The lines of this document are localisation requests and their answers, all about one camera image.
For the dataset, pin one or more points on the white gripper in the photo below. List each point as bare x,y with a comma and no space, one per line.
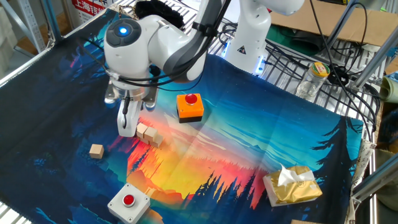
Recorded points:
132,121

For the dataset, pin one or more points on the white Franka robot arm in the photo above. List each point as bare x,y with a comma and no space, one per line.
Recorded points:
124,59

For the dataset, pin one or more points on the orange box with red button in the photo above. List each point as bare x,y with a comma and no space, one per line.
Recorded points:
190,112

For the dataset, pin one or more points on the white box with red button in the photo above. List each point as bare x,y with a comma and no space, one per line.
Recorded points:
136,208

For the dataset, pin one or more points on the black fluffy duster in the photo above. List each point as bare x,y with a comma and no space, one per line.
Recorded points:
161,11

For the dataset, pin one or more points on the colourful forest print cloth mat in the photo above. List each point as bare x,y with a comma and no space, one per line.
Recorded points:
248,140

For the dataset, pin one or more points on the white box with red print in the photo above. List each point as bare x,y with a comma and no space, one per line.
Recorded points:
88,7

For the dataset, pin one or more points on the white printed paper sheet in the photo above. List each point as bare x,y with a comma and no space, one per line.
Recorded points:
233,9

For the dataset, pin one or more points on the dark green board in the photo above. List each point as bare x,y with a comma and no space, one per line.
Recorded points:
280,39

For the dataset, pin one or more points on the gold tissue pack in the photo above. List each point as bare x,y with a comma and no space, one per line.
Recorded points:
295,189

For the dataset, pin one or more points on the clear jar with yellow lid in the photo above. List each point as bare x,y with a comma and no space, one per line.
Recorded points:
311,82

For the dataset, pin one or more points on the brown cardboard scrap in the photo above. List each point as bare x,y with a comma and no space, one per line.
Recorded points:
304,222

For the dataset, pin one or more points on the black power adapter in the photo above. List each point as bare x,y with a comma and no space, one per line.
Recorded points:
337,74

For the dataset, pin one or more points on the aluminium profile bar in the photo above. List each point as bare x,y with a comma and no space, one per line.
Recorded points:
376,57
342,25
376,179

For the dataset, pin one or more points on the white patterned cloth strip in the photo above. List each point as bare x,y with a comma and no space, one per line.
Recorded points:
362,161

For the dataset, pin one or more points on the flat brown cardboard sheet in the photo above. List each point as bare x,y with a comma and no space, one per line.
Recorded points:
373,28

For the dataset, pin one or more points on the pale green roll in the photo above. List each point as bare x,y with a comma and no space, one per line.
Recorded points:
390,90

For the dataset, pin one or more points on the silver camera box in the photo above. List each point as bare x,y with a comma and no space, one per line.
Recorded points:
150,96

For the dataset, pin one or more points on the blue metal post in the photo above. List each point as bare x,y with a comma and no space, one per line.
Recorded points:
51,18

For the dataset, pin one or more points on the grey perforated shelf frame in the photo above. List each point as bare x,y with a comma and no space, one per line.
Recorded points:
31,25

